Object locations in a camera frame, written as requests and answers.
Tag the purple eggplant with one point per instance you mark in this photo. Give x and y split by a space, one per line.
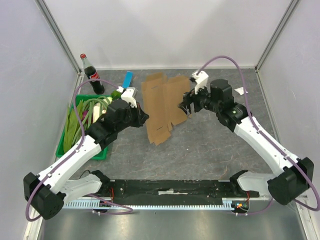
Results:
84 113

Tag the cola glass bottle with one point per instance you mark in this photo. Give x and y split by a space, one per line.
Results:
92 74

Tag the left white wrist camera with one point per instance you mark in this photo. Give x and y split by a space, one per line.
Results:
128 95

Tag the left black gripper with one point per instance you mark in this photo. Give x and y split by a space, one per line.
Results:
141 116

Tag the white radish with leaves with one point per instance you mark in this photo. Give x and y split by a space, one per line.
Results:
108 99

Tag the white paper scrap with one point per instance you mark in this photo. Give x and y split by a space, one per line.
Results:
241 91

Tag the green plastic tray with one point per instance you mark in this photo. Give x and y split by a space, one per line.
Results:
59 151

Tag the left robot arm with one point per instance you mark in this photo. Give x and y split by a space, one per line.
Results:
49 190

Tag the white green bok choy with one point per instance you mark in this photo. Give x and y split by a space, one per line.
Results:
96 112

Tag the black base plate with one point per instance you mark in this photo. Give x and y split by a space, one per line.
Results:
172 192

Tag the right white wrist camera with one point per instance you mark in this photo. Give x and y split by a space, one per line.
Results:
200 78

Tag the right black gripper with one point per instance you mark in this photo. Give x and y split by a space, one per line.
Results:
189 102

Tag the blue rectangular block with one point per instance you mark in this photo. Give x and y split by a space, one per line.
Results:
127 79

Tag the green leafy vegetable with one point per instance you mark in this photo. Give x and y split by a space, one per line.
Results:
71 130

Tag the brown cardboard box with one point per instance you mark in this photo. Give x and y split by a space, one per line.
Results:
161 96

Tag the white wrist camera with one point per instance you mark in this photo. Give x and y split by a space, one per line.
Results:
128 95
200 78

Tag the green long beans bundle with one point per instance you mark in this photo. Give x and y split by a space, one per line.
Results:
84 105

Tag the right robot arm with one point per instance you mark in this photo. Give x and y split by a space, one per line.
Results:
291 176

